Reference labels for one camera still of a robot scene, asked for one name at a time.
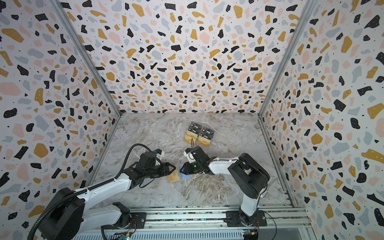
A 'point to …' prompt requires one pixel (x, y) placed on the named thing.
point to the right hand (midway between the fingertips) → (183, 171)
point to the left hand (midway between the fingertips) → (176, 168)
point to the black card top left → (194, 127)
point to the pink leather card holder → (182, 175)
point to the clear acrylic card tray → (202, 140)
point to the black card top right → (207, 133)
